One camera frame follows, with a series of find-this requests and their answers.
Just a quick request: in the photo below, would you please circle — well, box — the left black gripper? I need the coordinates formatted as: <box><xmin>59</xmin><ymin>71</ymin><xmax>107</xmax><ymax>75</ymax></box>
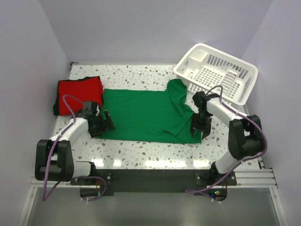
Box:
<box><xmin>89</xmin><ymin>110</ymin><xmax>115</xmax><ymax>138</ymax></box>

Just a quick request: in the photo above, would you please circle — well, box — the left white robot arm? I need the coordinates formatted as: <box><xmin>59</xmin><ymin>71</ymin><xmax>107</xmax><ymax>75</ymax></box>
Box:
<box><xmin>35</xmin><ymin>101</ymin><xmax>115</xmax><ymax>185</ymax></box>

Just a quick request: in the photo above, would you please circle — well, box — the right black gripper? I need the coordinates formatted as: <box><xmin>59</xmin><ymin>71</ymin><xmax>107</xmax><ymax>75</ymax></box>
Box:
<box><xmin>190</xmin><ymin>111</ymin><xmax>212</xmax><ymax>139</ymax></box>

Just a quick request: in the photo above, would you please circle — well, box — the white plastic basket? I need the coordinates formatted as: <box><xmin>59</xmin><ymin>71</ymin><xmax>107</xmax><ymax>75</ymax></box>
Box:
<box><xmin>174</xmin><ymin>43</ymin><xmax>258</xmax><ymax>105</ymax></box>

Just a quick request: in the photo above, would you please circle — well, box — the pink folded t-shirt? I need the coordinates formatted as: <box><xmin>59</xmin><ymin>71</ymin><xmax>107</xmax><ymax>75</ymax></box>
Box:
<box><xmin>100</xmin><ymin>81</ymin><xmax>104</xmax><ymax>95</ymax></box>

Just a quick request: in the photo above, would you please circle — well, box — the purple cable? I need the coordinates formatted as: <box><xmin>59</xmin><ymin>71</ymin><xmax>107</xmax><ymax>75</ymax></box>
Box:
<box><xmin>185</xmin><ymin>85</ymin><xmax>269</xmax><ymax>202</ymax></box>
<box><xmin>42</xmin><ymin>94</ymin><xmax>108</xmax><ymax>202</ymax></box>

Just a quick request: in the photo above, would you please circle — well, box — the red folded t-shirt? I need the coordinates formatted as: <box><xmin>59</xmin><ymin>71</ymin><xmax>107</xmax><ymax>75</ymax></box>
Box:
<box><xmin>57</xmin><ymin>76</ymin><xmax>104</xmax><ymax>116</ymax></box>

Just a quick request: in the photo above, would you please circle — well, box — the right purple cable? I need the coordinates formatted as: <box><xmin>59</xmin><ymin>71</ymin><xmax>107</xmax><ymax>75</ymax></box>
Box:
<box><xmin>185</xmin><ymin>85</ymin><xmax>269</xmax><ymax>202</ymax></box>

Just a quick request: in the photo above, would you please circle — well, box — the green t-shirt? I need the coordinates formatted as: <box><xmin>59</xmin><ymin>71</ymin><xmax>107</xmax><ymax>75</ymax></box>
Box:
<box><xmin>99</xmin><ymin>79</ymin><xmax>202</xmax><ymax>144</ymax></box>

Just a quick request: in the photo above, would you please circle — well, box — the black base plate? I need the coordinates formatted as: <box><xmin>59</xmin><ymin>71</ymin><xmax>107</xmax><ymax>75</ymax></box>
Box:
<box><xmin>71</xmin><ymin>169</ymin><xmax>237</xmax><ymax>198</ymax></box>

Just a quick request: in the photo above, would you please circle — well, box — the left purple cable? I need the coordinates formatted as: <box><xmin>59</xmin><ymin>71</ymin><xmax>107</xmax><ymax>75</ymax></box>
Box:
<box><xmin>42</xmin><ymin>94</ymin><xmax>108</xmax><ymax>202</ymax></box>

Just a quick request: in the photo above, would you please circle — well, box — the aluminium frame rail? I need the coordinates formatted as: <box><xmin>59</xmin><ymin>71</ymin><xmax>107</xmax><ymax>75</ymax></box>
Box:
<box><xmin>30</xmin><ymin>169</ymin><xmax>278</xmax><ymax>188</ymax></box>

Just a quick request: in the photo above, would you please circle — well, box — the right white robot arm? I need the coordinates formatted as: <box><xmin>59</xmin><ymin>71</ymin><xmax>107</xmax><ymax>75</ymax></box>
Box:
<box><xmin>190</xmin><ymin>91</ymin><xmax>267</xmax><ymax>185</ymax></box>

